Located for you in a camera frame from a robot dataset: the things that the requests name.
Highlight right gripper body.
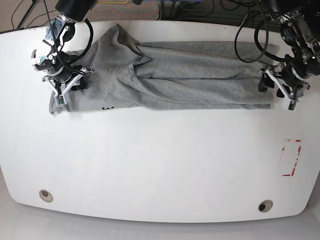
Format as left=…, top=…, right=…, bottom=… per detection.
left=42, top=67, right=85, bottom=97

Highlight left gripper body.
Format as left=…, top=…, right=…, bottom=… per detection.
left=260, top=65, right=310, bottom=101

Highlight grey t-shirt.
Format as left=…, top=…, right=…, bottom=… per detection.
left=49, top=25, right=274, bottom=114

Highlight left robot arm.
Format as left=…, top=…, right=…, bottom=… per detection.
left=254, top=0, right=320, bottom=101

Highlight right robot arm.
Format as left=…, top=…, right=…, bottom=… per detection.
left=31, top=0, right=97, bottom=99

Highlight red tape rectangle marking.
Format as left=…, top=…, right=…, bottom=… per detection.
left=279, top=139, right=302, bottom=177

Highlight black tripod stand leg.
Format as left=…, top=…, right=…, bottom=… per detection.
left=16, top=0, right=37, bottom=29

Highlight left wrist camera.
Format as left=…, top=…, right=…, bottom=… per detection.
left=281, top=98, right=299, bottom=112

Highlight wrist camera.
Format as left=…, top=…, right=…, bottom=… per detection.
left=281, top=98, right=299, bottom=112
left=54, top=93, right=70, bottom=106

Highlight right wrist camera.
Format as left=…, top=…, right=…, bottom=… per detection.
left=54, top=93, right=70, bottom=106

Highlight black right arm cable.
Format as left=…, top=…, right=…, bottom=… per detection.
left=42, top=0, right=95, bottom=73

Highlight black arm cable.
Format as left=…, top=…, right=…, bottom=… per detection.
left=234, top=0, right=291, bottom=63
left=42, top=0, right=95, bottom=73

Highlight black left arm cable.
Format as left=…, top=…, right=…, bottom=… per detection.
left=234, top=0, right=291, bottom=63

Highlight yellow floor cable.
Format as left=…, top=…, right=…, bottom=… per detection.
left=99, top=1, right=130, bottom=6

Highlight left table cable grommet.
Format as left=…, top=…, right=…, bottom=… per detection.
left=39, top=189, right=53, bottom=203

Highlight table cable grommet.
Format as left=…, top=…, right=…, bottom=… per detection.
left=39, top=189, right=53, bottom=203
left=258, top=199, right=273, bottom=213

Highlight right table cable grommet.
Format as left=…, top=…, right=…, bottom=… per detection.
left=258, top=199, right=273, bottom=213

